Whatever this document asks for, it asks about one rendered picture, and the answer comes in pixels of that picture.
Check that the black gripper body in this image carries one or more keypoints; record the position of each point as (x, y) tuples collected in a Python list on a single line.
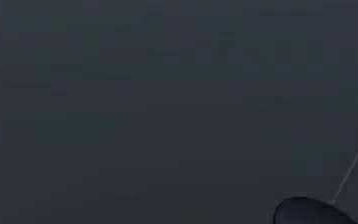
[(310, 213)]

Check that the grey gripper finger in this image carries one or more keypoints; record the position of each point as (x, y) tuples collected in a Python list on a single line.
[(352, 166)]

